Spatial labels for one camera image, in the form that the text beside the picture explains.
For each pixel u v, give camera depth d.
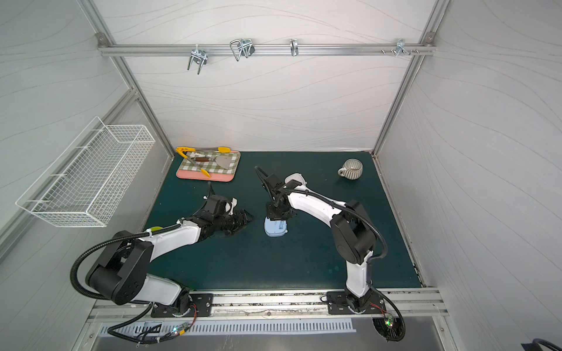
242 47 0.76
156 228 0.86
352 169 1.05
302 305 0.75
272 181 0.72
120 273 0.43
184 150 1.19
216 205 0.71
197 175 1.10
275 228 0.88
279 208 0.74
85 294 0.43
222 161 1.15
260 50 0.79
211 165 1.15
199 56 0.79
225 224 0.77
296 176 1.05
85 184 0.68
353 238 0.49
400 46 0.77
